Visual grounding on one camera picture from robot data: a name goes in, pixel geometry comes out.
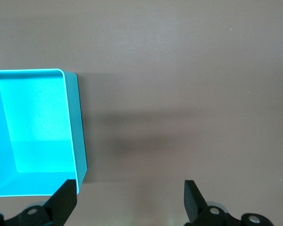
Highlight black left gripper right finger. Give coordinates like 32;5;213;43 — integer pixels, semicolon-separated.
184;180;273;226

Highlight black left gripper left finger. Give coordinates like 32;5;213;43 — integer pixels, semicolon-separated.
0;179;78;226

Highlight teal plastic storage bin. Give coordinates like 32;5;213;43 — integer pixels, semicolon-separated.
0;68;88;198

